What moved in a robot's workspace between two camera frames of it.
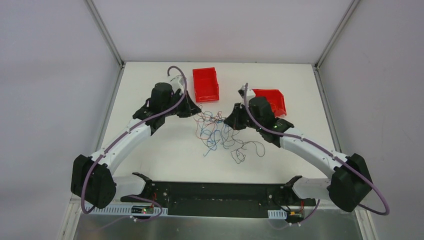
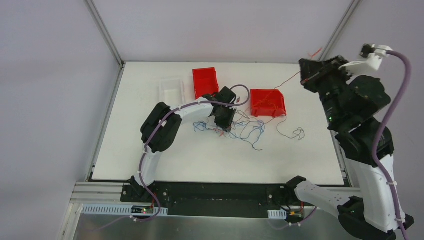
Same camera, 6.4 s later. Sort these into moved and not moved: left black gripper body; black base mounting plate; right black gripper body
Moved: right black gripper body; left black gripper body
Not moved: black base mounting plate
